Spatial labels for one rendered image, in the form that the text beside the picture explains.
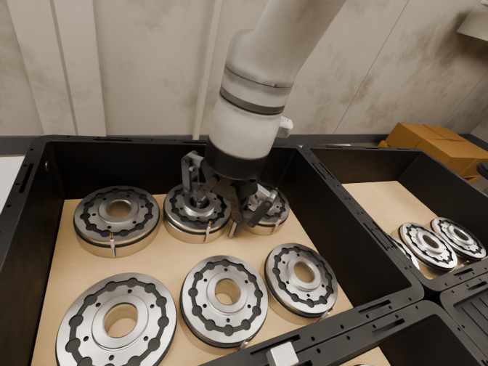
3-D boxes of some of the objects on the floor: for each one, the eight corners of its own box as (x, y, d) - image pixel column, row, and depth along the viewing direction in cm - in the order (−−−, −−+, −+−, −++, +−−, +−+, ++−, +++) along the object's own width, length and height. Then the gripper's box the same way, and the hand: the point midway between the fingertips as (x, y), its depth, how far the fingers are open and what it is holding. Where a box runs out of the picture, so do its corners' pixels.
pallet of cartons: (417, 146, 359) (438, 123, 334) (474, 183, 308) (502, 158, 284) (372, 149, 303) (392, 120, 279) (431, 194, 253) (462, 164, 229)
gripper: (167, 119, 26) (160, 216, 37) (293, 179, 24) (248, 266, 34) (202, 102, 32) (188, 190, 42) (307, 149, 30) (266, 231, 40)
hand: (217, 218), depth 37 cm, fingers open, 5 cm apart
